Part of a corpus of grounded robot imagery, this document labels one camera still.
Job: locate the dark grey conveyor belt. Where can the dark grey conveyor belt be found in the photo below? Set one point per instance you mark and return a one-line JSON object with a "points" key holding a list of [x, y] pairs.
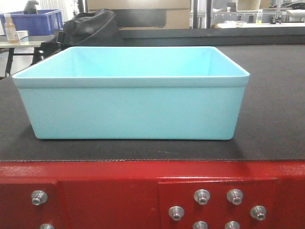
{"points": [[271, 124]]}

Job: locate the cardboard box stack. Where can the cardboard box stack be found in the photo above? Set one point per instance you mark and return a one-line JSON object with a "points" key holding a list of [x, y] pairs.
{"points": [[146, 14]]}

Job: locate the white paper cup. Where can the white paper cup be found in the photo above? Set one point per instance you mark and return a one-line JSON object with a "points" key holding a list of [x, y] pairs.
{"points": [[23, 36]]}

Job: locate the black duffel bag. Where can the black duffel bag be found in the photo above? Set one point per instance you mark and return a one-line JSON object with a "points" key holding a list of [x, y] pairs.
{"points": [[85, 29]]}

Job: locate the orange drink bottle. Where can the orange drink bottle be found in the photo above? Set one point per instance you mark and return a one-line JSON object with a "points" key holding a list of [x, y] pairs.
{"points": [[10, 29]]}

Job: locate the blue crate on table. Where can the blue crate on table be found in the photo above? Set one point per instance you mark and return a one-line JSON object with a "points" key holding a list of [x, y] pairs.
{"points": [[44, 23]]}

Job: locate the light blue plastic bin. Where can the light blue plastic bin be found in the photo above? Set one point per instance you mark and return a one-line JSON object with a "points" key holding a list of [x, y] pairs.
{"points": [[192, 93]]}

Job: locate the white folding table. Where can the white folding table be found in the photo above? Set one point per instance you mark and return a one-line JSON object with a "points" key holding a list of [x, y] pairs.
{"points": [[34, 42]]}

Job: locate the dark figurine in crate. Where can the dark figurine in crate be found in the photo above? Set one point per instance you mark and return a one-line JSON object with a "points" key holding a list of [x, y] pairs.
{"points": [[30, 7]]}

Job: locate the red conveyor frame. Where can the red conveyor frame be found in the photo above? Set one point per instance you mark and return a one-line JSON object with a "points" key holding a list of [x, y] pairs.
{"points": [[152, 195]]}

